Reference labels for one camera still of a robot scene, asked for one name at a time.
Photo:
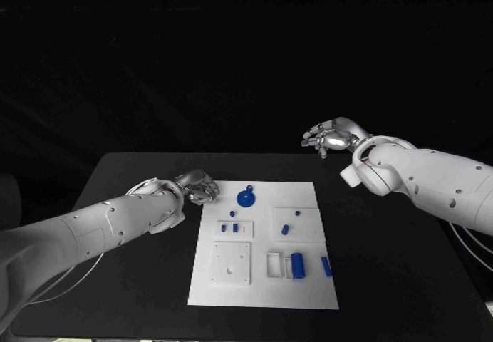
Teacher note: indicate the blue oval plug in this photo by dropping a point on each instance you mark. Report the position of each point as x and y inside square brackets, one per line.
[284, 229]

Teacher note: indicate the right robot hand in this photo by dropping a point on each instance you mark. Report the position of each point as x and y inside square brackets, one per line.
[334, 136]

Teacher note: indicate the large blue cylinder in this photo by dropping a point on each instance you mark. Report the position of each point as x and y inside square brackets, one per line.
[297, 265]

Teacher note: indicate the blue gear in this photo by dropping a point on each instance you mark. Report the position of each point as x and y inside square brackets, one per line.
[246, 197]

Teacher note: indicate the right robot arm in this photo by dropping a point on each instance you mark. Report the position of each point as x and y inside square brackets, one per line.
[431, 181]

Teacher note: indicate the long thin blue cylinder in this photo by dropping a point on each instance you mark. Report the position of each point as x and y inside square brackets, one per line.
[326, 266]

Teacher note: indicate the white task board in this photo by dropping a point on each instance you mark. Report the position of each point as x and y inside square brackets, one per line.
[265, 245]

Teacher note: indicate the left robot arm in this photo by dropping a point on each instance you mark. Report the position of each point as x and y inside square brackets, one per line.
[57, 235]

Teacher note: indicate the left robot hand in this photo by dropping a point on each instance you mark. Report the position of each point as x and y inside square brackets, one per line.
[200, 187]

